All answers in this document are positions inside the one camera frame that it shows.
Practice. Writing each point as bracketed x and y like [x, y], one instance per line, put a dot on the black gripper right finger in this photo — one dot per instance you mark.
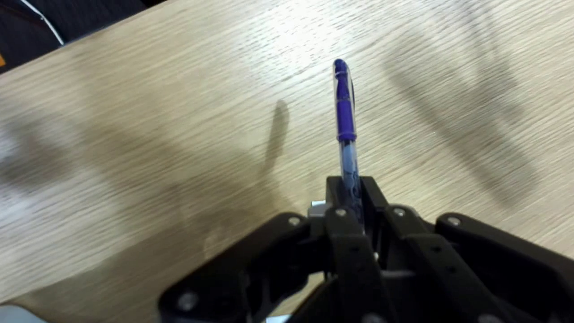
[460, 270]

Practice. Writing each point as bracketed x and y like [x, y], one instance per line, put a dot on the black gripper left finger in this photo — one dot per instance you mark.
[255, 275]

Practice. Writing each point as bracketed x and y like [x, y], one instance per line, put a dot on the blue pen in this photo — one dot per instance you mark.
[347, 135]

